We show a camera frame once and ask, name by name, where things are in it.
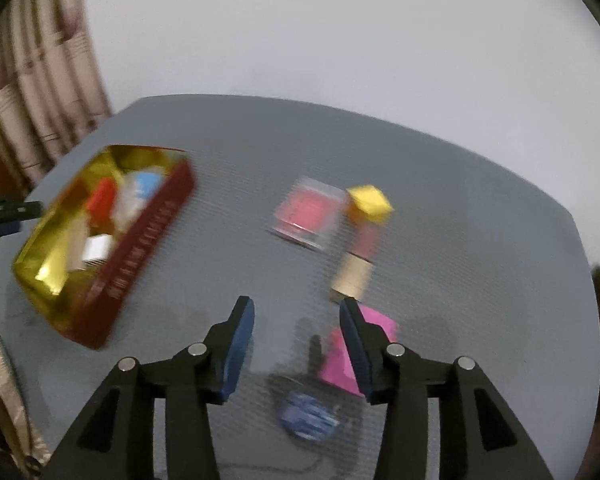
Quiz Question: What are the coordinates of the clear box with blue paper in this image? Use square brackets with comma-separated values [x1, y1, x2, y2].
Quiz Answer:
[111, 167, 164, 233]

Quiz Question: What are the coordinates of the blue patterned keychain case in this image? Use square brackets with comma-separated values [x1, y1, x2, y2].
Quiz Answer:
[278, 391, 340, 442]

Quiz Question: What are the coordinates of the clear box with red card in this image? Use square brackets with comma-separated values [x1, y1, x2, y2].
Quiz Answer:
[272, 177, 348, 250]

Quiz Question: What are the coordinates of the white striped cube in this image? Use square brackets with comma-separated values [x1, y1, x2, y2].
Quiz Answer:
[81, 234, 114, 264]

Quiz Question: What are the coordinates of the red rectangular block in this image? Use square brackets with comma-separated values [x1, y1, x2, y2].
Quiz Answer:
[85, 177, 118, 234]

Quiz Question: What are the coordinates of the red gold toffee tin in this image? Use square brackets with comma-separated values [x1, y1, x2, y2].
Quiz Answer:
[12, 144, 196, 349]

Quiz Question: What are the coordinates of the gold lipstick with clear cap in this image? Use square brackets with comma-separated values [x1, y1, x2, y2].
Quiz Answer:
[329, 222, 381, 304]

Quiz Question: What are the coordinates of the pink rectangular block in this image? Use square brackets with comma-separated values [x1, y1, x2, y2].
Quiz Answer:
[318, 304, 399, 398]

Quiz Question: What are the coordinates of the beige patterned curtain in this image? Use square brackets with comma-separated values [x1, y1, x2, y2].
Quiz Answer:
[0, 0, 111, 192]

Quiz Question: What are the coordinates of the grey honeycomb table mat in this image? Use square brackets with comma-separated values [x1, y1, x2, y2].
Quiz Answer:
[0, 96, 600, 479]

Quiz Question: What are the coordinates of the yellow striped cube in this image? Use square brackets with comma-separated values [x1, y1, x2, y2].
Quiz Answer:
[346, 184, 393, 226]

